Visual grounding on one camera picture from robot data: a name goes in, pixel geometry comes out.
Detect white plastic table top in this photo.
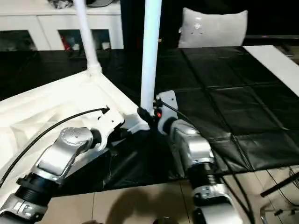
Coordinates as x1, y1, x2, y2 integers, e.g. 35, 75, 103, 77
0, 69, 150, 195

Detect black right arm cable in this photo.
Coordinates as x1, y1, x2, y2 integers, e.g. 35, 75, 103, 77
160, 99, 256, 224

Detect silver chair frame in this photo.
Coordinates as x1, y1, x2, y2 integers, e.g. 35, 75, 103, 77
260, 204, 298, 224

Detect black cabinet with gold label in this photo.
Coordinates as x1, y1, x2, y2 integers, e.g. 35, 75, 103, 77
120, 0, 185, 51

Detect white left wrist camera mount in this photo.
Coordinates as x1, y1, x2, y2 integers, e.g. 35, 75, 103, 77
93, 109, 126, 153

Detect white plastic table leg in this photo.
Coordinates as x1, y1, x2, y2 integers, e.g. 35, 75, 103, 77
74, 0, 103, 82
139, 0, 162, 117

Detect grey cushion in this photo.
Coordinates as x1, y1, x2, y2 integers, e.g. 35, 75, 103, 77
178, 7, 249, 49

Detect black floor stand bar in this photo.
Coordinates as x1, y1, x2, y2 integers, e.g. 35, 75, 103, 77
260, 176, 299, 198

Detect white flat board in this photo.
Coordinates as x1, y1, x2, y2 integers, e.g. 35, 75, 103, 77
242, 45, 299, 98

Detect black crumpled bundle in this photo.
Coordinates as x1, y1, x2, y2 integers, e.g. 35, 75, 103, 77
48, 0, 71, 9

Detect white sideboard cabinet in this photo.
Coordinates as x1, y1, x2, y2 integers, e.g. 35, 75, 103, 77
0, 0, 124, 52

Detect black round helmet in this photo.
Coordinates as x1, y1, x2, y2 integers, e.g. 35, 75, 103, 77
86, 0, 113, 7

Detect black work mat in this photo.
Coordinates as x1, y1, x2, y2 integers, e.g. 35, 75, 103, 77
0, 45, 299, 195

